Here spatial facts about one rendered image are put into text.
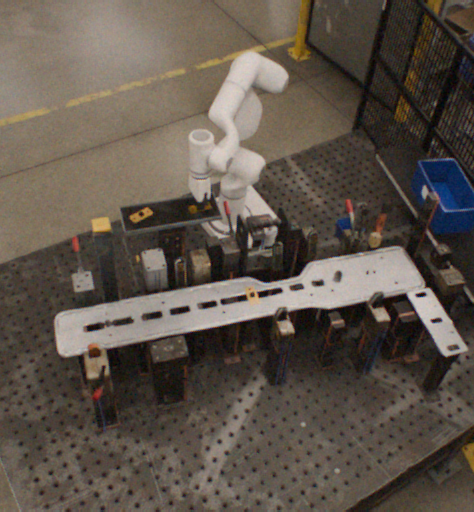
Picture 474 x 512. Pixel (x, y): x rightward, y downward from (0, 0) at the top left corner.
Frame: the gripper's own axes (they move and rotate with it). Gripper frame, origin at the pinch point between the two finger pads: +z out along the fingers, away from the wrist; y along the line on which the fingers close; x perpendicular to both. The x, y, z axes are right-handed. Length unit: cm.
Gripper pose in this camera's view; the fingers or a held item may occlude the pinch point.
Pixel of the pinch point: (199, 203)
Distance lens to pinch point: 237.6
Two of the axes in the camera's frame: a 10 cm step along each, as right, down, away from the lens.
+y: 4.3, 7.0, -5.8
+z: -0.6, 6.6, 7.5
